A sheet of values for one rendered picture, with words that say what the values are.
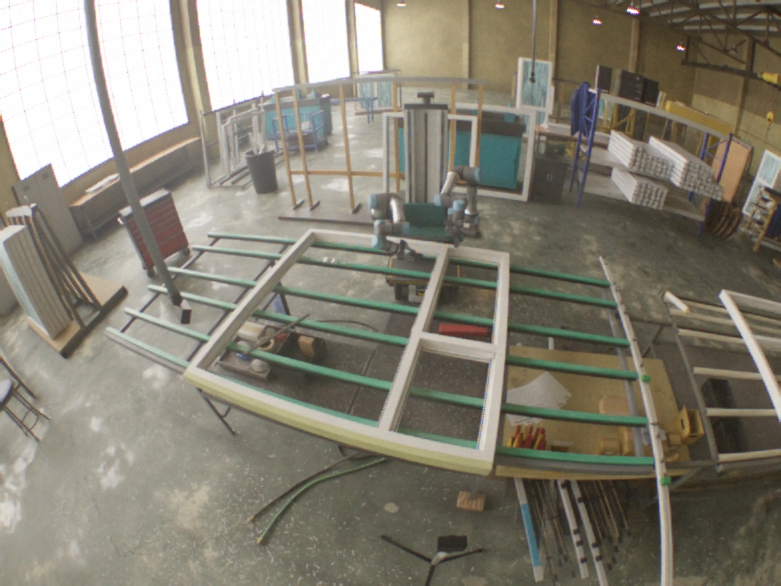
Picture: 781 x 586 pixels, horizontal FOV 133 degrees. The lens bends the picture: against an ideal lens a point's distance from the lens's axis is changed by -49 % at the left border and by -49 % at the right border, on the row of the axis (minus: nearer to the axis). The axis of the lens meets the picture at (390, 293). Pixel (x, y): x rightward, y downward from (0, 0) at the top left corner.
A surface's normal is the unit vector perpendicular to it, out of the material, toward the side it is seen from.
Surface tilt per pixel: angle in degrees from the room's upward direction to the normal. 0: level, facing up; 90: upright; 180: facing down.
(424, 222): 90
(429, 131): 90
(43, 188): 90
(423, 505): 0
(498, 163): 90
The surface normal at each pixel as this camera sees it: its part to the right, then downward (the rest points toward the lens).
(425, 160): -0.12, 0.63
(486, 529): -0.04, -0.77
